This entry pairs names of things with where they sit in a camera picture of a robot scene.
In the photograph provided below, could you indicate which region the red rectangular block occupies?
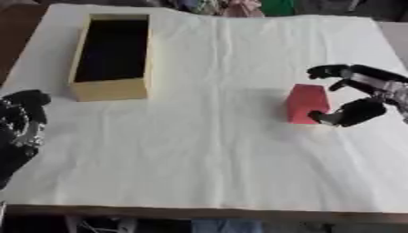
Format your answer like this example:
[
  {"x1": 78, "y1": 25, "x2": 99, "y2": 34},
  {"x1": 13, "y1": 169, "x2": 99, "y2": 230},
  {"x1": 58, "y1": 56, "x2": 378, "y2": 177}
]
[{"x1": 285, "y1": 83, "x2": 332, "y2": 126}]

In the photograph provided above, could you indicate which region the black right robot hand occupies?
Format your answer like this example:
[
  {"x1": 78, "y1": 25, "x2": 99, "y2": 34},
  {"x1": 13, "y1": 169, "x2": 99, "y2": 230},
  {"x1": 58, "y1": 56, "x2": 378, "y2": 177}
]
[{"x1": 306, "y1": 64, "x2": 408, "y2": 128}]

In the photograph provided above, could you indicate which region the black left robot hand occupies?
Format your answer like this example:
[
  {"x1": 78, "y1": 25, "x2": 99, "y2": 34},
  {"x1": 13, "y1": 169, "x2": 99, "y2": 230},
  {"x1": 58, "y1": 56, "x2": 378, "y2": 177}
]
[{"x1": 0, "y1": 89, "x2": 53, "y2": 190}]

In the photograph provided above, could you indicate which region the tan cardboard box black inside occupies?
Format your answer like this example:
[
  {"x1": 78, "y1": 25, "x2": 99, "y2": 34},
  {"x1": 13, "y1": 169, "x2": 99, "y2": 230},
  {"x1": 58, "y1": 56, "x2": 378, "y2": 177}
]
[{"x1": 66, "y1": 13, "x2": 155, "y2": 103}]

